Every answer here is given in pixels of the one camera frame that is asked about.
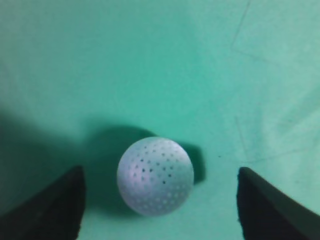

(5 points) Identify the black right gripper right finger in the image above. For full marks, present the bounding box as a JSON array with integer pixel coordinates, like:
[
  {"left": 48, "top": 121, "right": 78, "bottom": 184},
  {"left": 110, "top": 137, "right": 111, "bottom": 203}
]
[{"left": 236, "top": 167, "right": 320, "bottom": 240}]

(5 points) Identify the white golf ball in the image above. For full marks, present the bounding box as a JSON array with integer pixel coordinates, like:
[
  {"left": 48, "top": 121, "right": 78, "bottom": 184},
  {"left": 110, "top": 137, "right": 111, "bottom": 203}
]
[{"left": 116, "top": 136, "right": 195, "bottom": 217}]

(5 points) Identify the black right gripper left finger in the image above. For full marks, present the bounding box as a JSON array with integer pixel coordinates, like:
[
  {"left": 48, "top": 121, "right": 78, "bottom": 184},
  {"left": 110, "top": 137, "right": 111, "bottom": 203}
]
[{"left": 0, "top": 165, "right": 86, "bottom": 240}]

